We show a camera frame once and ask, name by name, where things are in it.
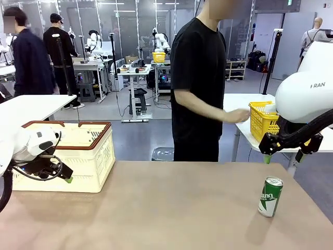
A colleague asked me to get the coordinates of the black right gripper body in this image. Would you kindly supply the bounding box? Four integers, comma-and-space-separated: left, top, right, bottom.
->
277, 116, 313, 141

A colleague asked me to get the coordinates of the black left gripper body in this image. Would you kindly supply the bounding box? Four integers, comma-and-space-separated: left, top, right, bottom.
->
15, 155, 62, 181

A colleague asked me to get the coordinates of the green star drink can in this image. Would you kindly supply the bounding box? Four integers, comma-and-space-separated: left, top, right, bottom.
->
257, 176, 284, 218

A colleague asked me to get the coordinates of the person's right forearm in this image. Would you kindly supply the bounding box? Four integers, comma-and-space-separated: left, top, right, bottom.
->
173, 88, 227, 123

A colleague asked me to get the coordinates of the cream basket with brown rim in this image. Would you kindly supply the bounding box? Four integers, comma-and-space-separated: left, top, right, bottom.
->
11, 120, 117, 194

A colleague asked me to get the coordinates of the large yellow plastic basket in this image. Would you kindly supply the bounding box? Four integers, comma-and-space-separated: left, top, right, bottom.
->
248, 101, 312, 146

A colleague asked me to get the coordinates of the small yellow basket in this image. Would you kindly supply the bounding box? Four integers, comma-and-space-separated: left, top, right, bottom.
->
151, 51, 167, 64

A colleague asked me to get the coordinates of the person's right hand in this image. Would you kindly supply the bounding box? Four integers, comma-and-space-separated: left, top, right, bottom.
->
225, 108, 252, 123

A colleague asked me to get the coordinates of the white metal stand leg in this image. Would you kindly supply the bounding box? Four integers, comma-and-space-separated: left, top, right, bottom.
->
223, 93, 333, 178

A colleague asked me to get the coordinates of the white side table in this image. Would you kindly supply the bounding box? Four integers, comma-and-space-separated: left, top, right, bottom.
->
0, 94, 78, 131

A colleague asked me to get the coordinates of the pile of dark bags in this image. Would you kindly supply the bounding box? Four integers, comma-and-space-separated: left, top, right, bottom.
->
247, 51, 268, 73

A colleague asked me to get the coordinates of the white shoe rack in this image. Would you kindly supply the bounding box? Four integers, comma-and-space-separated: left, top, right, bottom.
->
225, 59, 247, 81

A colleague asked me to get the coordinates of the grey step stool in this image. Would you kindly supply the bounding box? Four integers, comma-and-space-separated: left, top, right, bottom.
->
78, 82, 96, 103

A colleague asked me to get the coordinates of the mannequin with apron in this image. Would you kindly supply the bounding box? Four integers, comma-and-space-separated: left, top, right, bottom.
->
299, 17, 333, 66

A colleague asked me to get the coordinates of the person in black t-shirt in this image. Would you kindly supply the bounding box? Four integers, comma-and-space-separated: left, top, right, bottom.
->
170, 0, 229, 163

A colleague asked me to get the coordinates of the blue grey floor crate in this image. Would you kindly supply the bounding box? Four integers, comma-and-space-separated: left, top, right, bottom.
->
151, 147, 174, 162

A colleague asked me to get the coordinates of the black stool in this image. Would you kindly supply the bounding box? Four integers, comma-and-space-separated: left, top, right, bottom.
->
127, 87, 151, 117

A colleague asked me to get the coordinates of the person in navy jacket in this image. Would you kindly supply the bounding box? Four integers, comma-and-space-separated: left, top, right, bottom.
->
2, 6, 57, 97

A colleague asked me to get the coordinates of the white lab desk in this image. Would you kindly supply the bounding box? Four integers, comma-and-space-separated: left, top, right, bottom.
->
150, 60, 172, 102
72, 57, 107, 104
117, 64, 153, 123

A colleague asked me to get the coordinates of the dark hanging screen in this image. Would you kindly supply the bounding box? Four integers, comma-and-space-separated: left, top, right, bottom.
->
253, 0, 302, 13

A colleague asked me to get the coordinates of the person in black cap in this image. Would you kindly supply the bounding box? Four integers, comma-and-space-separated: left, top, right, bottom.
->
43, 12, 85, 110

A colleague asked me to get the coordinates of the white lab robot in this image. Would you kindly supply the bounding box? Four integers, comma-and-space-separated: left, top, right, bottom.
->
152, 26, 171, 53
84, 29, 105, 59

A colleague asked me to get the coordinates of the thin left wrist cable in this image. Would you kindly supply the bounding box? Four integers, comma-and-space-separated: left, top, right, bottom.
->
11, 131, 65, 181

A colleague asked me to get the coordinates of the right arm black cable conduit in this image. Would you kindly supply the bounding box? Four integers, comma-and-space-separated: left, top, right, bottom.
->
277, 108, 333, 153

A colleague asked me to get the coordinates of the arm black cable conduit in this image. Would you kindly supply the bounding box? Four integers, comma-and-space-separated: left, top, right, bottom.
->
0, 166, 14, 213
277, 108, 333, 153

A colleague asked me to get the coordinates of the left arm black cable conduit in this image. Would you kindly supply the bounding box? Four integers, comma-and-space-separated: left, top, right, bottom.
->
0, 166, 14, 213

